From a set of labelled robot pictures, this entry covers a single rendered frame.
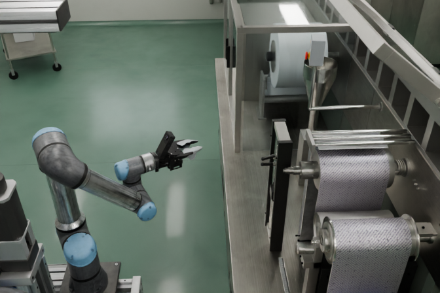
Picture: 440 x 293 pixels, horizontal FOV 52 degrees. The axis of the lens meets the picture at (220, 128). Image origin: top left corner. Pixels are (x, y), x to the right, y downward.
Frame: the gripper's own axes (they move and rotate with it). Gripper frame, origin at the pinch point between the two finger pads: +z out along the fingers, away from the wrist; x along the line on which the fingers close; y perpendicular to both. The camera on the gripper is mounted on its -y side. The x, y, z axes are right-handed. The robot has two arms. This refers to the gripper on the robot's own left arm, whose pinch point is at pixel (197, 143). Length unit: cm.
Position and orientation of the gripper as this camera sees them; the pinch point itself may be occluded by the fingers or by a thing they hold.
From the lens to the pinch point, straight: 189.3
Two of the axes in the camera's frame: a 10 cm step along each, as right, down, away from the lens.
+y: -0.7, 7.7, 6.4
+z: 8.8, -2.6, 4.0
